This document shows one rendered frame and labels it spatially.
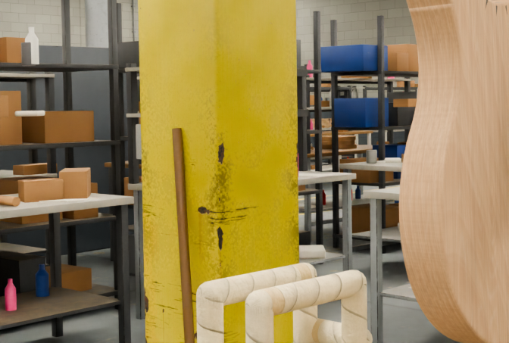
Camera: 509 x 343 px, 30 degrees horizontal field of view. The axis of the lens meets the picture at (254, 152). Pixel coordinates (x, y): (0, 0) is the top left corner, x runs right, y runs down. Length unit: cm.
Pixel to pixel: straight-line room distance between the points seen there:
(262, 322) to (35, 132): 547
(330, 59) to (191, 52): 676
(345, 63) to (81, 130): 312
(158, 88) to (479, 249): 150
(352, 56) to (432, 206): 797
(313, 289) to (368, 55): 768
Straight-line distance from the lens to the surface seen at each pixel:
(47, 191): 531
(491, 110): 86
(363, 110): 881
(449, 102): 82
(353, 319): 119
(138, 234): 633
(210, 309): 112
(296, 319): 125
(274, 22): 225
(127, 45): 715
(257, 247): 222
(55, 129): 643
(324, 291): 113
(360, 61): 870
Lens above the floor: 142
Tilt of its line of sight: 3 degrees down
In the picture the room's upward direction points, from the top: 1 degrees counter-clockwise
